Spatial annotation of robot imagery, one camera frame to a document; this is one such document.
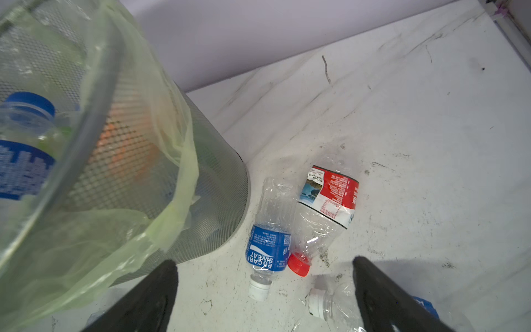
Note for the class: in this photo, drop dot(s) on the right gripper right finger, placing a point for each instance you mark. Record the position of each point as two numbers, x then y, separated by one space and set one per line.
384 306

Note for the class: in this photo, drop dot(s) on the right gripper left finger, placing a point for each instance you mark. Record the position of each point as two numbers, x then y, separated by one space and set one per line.
147 307

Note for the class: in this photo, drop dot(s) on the red label crushed bottle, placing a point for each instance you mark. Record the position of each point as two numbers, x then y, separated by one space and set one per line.
325 208

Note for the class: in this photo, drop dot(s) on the small blue label bottle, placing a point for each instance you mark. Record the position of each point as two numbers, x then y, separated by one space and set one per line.
29 149

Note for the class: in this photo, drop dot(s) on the orange label bottle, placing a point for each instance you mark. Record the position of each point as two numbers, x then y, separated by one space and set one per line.
125 147

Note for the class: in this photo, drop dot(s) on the grey mesh waste bin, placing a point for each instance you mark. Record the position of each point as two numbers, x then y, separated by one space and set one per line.
220 198

